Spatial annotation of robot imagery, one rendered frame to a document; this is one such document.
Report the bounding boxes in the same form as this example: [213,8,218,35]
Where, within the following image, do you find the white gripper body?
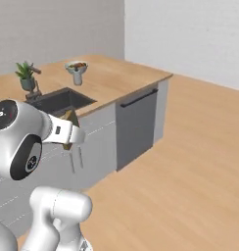
[63,119,87,147]

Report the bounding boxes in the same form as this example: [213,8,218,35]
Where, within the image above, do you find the grey counter end panel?
[153,78,170,145]

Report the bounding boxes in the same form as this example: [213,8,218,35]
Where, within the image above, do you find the grey cupboard door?
[78,102,119,191]
[35,142,80,197]

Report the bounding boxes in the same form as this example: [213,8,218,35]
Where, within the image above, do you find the dark sink basin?
[24,86,98,119]

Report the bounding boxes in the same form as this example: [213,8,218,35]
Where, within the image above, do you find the bronze tap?
[24,66,43,101]

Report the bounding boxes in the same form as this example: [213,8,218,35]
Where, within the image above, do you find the grey dishwasher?
[115,87,160,173]

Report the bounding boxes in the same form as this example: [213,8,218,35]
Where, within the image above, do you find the grey footed bowl with fruit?
[65,61,89,87]

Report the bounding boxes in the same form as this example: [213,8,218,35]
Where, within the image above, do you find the green plant in grey pot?
[15,61,37,92]

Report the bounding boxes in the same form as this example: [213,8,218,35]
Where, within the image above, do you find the grey drawer fronts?
[0,170,39,239]

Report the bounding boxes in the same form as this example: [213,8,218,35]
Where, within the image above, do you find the thin silver cupboard handle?
[78,145,85,171]
[69,150,76,175]

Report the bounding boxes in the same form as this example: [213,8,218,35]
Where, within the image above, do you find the black dishwasher handle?
[119,88,160,109]

